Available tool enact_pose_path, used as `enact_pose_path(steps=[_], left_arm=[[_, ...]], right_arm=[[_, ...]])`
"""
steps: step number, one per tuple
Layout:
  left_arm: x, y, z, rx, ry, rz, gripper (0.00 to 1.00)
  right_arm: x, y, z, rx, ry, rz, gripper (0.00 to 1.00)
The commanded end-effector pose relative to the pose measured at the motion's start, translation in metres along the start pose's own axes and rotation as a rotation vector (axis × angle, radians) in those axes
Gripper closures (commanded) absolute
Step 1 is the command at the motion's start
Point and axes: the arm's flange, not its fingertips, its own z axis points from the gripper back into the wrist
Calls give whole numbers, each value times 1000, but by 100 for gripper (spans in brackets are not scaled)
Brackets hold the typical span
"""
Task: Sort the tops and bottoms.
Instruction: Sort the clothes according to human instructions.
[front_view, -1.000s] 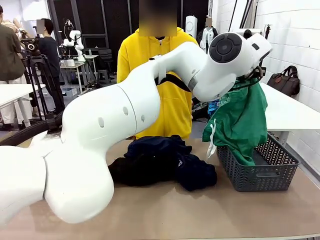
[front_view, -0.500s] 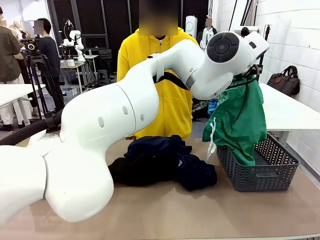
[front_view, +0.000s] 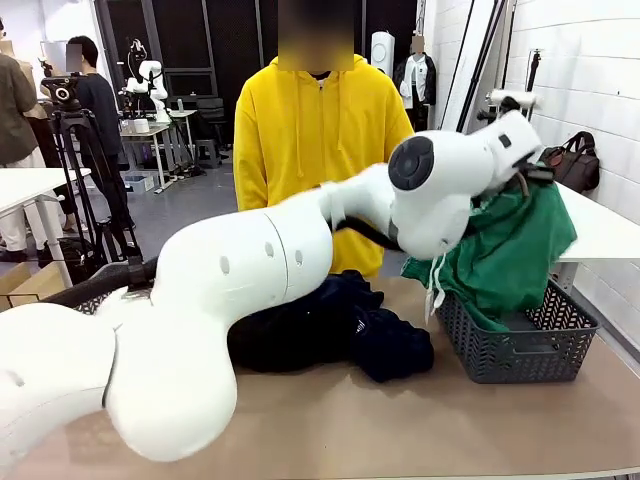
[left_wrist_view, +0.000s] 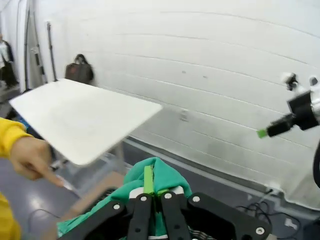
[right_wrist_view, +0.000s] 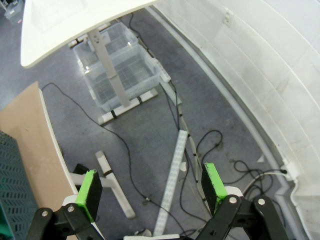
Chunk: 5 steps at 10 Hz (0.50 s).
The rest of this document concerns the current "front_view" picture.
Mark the bystander in olive shirt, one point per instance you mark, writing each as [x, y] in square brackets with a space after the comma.
[15, 110]

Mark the grey plastic lattice basket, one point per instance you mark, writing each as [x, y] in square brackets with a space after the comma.
[92, 304]
[525, 355]

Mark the dark navy garment with label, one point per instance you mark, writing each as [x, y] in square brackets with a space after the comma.
[395, 350]

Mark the white background workbench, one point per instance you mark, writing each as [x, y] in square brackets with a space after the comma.
[145, 134]

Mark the white tower appliance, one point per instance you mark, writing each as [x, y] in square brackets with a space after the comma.
[382, 52]

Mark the dark grey stool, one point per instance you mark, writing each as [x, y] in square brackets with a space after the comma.
[207, 150]

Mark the cardboard box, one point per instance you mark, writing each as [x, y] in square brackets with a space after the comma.
[30, 287]

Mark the black light stand poles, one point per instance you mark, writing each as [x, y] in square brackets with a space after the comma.
[485, 52]

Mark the white side table leg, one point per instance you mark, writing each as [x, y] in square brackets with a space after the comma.
[562, 272]

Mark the white paper roll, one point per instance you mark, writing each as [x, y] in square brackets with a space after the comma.
[530, 97]

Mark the mannequin with black white jacket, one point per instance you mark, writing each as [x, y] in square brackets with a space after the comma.
[417, 75]

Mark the black office chair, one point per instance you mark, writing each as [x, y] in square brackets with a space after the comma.
[210, 112]

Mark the black equipment bag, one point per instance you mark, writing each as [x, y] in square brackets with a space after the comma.
[75, 255]

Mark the white desk with metal leg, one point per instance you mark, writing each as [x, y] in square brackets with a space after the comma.
[30, 185]

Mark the white storage box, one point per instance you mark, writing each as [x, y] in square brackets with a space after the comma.
[140, 182]

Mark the person's right forearm yellow sleeve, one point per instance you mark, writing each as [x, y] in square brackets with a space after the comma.
[250, 190]

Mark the black slim stand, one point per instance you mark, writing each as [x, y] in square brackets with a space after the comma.
[534, 70]

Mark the white table with leg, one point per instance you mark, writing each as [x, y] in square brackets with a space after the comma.
[605, 230]

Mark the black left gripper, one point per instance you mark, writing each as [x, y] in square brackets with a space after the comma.
[540, 175]

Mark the brown leather handbag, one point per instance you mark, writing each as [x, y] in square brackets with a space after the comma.
[575, 167]

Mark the person in yellow hoodie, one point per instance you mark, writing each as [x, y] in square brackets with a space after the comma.
[300, 125]

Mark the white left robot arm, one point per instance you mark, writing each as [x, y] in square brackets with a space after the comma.
[225, 270]

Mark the bystander in dark shirt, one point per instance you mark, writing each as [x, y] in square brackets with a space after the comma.
[97, 110]

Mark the black garment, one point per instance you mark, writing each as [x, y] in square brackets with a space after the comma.
[290, 335]

